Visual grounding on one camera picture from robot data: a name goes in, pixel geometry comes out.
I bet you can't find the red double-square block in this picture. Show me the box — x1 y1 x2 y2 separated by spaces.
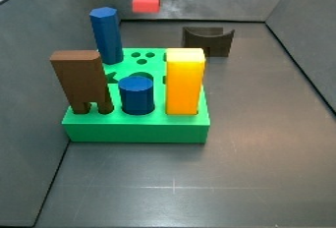
132 0 160 13

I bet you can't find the brown double-square block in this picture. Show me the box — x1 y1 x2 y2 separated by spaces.
49 50 114 114

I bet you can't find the green shape-sorter board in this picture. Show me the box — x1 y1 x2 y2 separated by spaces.
61 48 210 143

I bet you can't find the blue octagonal prism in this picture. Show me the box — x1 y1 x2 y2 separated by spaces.
89 7 124 65

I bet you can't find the black curved stand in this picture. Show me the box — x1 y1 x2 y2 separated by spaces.
181 27 234 57

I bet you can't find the yellow rectangular block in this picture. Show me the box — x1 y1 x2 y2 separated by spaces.
165 48 206 115

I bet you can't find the blue cylinder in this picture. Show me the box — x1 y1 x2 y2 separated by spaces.
118 76 154 115

